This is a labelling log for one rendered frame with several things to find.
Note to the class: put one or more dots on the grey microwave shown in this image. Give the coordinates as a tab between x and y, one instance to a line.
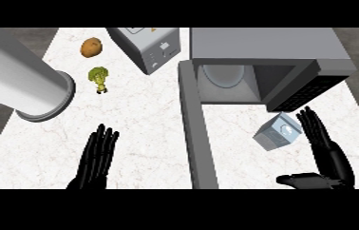
271	62

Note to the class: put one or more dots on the grey toaster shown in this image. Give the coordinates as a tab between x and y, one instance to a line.
149	48

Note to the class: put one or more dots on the glass microwave turntable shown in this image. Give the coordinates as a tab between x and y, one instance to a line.
225	75

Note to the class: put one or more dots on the large pale grey cylinder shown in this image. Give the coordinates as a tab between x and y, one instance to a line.
28	81

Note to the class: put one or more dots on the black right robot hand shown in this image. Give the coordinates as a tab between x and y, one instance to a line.
327	157

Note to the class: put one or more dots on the green broccoli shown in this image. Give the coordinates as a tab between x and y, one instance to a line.
98	77

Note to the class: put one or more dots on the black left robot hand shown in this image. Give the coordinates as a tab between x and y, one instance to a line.
96	157

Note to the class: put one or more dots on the brown potato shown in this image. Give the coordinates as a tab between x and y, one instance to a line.
90	47

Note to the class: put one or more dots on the grey microwave door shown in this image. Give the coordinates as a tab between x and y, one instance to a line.
197	126

